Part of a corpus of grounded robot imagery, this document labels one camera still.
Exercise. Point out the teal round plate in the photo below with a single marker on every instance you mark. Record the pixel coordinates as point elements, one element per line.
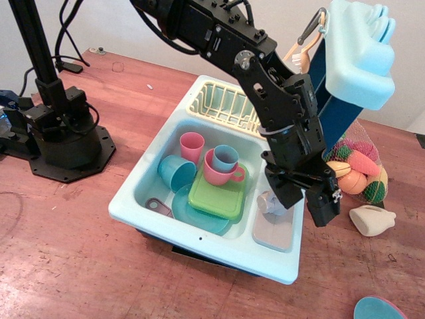
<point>183,212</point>

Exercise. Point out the green square plate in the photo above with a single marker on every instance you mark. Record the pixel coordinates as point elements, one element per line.
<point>224,201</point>

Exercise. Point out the brown toy spatula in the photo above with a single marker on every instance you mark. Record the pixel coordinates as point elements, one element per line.
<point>156,205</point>

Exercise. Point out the blue small cup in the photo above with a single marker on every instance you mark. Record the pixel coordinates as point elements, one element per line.
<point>224,158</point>

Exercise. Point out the teal plate with pink rim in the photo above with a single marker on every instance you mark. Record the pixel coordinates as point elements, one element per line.
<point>376,307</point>

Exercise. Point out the light blue toy sink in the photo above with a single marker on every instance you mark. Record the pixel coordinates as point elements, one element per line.
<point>239,224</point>

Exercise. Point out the grey faucet lever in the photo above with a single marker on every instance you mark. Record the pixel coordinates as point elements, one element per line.
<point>268,203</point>

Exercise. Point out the cream dish rack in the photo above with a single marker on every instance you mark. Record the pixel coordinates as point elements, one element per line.
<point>227,106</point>

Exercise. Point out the light blue toy shelf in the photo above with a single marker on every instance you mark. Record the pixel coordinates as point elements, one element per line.
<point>358,54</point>

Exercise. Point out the cream toy jug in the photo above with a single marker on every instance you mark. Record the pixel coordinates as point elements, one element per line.
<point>371,220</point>

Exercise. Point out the toy brush with hook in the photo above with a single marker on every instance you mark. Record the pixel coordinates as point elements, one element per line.
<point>299,52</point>

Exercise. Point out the net bag of toy food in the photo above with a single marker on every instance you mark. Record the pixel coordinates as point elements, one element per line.
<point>358,167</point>

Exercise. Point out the pink toy cup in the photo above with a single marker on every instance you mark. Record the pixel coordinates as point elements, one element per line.
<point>191,146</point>

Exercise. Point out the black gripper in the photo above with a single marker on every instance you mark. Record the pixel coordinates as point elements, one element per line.
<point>296,155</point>

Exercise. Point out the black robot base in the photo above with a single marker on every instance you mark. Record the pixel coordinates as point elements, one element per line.
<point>60,137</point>

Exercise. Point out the pink toy mug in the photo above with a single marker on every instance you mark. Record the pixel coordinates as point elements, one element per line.
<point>216,178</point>

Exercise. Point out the dark blue shelf post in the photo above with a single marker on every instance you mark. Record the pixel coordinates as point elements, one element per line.
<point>335,115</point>

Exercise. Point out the teal toy cup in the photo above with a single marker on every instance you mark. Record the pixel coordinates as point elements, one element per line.
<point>176,172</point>

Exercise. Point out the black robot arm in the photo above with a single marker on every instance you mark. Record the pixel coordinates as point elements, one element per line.
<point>284,101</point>

